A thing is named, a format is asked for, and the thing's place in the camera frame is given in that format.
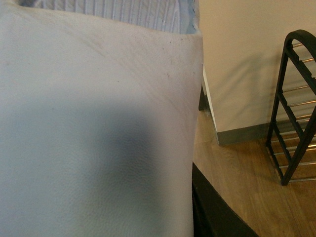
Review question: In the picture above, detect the light blue slipper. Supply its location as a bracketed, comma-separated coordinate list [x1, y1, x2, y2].
[0, 0, 203, 237]

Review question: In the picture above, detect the black metal shoe rack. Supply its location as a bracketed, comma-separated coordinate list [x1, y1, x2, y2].
[266, 30, 316, 186]

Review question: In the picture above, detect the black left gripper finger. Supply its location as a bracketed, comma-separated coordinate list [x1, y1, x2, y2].
[192, 164, 258, 237]

